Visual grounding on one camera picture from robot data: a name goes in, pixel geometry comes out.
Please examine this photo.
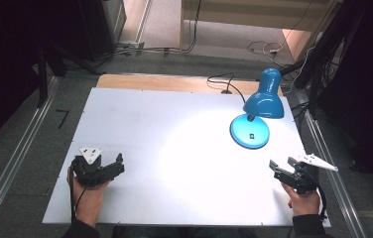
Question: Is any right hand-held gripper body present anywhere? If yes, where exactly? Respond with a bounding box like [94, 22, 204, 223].
[273, 153, 339, 196]

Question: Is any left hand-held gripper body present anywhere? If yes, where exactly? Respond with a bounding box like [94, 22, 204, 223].
[70, 147, 110, 190]

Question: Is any blue desk lamp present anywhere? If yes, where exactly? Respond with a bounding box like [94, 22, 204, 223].
[229, 67, 286, 151]

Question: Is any person's right hand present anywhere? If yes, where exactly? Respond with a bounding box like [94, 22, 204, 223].
[281, 181, 321, 218]

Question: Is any person's left hand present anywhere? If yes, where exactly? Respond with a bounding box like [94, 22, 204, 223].
[66, 166, 110, 229]

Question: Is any black metal stand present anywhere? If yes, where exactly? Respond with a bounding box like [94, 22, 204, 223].
[282, 0, 369, 117]
[35, 39, 104, 108]

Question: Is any grey power strip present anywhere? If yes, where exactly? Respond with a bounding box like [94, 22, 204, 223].
[117, 40, 146, 51]

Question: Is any dark cabinet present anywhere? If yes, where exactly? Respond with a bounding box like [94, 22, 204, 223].
[76, 0, 128, 62]

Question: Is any light wooden furniture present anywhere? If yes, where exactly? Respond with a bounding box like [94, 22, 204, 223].
[179, 0, 344, 63]

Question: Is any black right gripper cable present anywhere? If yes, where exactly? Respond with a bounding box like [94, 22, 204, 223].
[307, 168, 329, 222]

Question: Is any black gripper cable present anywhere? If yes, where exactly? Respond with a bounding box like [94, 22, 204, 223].
[68, 158, 89, 223]
[307, 168, 329, 222]

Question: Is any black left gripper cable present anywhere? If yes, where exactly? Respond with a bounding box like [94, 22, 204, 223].
[68, 158, 89, 223]

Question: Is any aluminium floor rail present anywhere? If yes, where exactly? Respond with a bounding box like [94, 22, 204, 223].
[0, 76, 62, 236]
[293, 88, 369, 238]

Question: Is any black lamp cable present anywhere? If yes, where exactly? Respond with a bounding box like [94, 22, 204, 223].
[206, 72, 247, 104]

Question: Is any white floor cable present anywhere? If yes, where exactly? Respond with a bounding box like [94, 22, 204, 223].
[246, 39, 287, 65]

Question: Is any bundle of floor cables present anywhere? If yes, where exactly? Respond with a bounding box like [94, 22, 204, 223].
[94, 0, 203, 60]

